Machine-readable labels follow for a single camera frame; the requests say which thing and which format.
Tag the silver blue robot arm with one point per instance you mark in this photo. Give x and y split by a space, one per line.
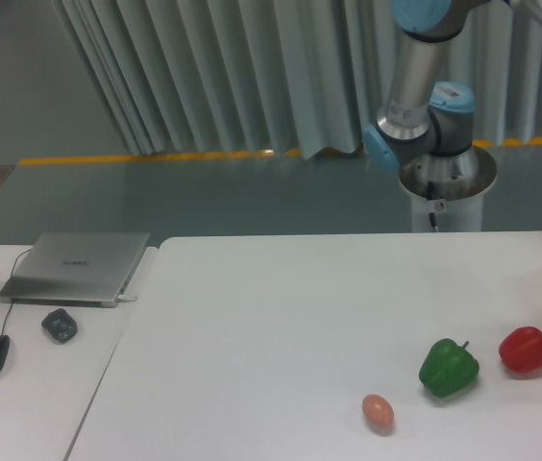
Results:
422 116

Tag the pale green pleated curtain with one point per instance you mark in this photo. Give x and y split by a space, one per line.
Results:
228 76

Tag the silver closed laptop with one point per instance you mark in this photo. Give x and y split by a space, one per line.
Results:
76 268

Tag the brown egg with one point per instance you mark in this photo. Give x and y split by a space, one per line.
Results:
378 413

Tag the green bell pepper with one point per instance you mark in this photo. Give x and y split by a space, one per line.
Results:
448 368

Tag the small black plastic gadget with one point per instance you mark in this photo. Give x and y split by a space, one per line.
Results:
60 325

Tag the red bell pepper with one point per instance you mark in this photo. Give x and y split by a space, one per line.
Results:
521 350

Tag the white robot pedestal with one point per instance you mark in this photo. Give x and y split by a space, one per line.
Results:
446 193

